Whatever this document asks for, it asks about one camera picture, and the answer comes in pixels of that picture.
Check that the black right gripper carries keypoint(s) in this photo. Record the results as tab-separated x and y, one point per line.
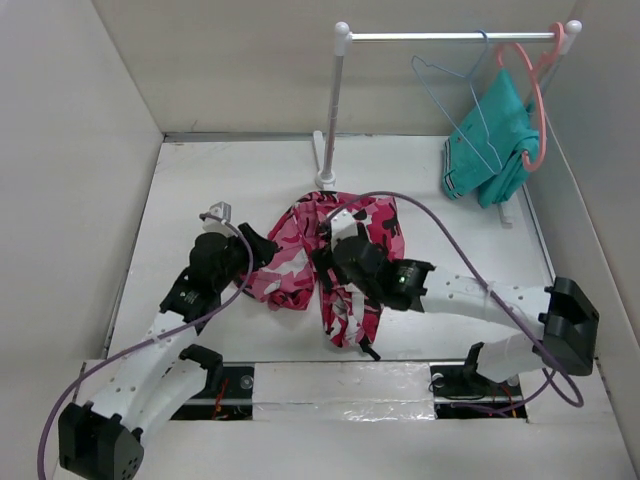
323	261

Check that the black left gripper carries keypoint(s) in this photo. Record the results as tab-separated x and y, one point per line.
262	248

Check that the pink camouflage trousers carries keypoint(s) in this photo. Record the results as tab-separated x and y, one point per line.
302	264

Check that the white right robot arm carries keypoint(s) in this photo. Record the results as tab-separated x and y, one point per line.
556	326

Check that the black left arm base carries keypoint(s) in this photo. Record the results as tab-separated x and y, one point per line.
228	399

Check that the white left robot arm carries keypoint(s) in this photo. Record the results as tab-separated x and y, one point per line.
106	437

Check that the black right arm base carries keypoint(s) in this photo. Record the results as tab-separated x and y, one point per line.
457	396

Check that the pink plastic hanger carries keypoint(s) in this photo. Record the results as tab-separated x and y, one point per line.
534	71

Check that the white clothes rack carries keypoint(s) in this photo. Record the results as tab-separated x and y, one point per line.
347	109

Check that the teal garment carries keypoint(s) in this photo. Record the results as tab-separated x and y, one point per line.
484	153

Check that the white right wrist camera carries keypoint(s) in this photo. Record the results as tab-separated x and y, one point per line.
343	225

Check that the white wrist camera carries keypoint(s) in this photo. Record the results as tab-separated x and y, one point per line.
343	225
220	212

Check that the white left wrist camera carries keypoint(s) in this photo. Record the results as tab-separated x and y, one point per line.
220	212

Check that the blue wire hanger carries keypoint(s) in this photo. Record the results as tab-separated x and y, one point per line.
466	80

